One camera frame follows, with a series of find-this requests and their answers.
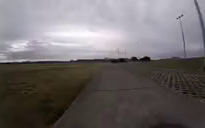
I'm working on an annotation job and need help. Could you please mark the distant dark trees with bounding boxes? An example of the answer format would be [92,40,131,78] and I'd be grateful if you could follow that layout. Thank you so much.
[109,55,152,64]

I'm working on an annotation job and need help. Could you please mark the grey concrete path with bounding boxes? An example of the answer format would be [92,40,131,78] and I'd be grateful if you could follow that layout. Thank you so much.
[52,62,205,128]

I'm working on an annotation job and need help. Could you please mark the dry grass field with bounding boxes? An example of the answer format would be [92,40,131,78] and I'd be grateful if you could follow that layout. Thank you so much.
[0,62,104,128]

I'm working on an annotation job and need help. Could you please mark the grass embankment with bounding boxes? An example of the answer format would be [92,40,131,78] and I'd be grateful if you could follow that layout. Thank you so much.
[123,56,205,75]

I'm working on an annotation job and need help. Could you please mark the tall floodlight mast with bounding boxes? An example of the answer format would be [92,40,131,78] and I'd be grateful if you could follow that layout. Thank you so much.
[176,14,188,59]

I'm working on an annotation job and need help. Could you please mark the grass paver grid strip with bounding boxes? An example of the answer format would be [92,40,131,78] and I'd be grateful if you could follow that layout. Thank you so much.
[143,69,205,104]

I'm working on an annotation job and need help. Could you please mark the tall grey pole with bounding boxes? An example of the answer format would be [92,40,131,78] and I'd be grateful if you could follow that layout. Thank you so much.
[193,0,205,73]

